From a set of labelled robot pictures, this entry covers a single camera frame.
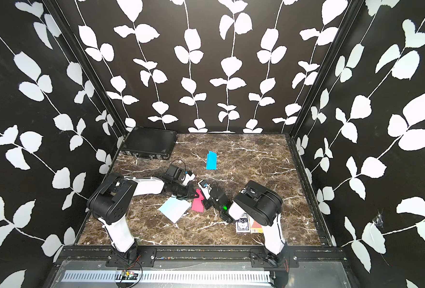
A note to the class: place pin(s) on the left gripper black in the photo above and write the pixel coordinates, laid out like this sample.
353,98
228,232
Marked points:
188,194

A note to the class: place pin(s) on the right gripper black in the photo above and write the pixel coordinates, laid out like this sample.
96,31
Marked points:
207,206

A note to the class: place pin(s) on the blue square paper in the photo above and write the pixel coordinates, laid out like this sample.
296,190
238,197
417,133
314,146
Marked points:
211,162

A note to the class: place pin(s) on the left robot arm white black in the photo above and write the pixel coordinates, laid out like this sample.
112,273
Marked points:
110,202

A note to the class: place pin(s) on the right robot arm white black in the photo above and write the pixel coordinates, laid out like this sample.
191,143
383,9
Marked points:
263,205

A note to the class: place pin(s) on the white square paper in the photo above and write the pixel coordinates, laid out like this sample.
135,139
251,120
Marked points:
174,208

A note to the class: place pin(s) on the playing card deck box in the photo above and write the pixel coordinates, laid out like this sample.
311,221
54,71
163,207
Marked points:
242,224

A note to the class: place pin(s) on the red playing card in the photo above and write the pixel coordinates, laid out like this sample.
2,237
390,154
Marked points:
256,228

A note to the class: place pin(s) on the black case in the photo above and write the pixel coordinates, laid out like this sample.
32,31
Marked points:
149,143

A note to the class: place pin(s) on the small circuit board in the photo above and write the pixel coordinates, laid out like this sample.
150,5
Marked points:
127,276

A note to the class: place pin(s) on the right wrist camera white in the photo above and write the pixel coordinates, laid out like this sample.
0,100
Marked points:
205,188

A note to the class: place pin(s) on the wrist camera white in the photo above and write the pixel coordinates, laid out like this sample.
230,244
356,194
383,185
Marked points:
189,176
205,188

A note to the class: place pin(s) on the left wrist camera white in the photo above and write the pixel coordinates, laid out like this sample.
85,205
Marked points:
189,176

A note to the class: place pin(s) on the black front rail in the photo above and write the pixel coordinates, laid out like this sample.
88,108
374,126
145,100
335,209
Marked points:
258,256

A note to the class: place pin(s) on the white slotted cable duct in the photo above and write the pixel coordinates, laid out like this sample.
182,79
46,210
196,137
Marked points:
181,277

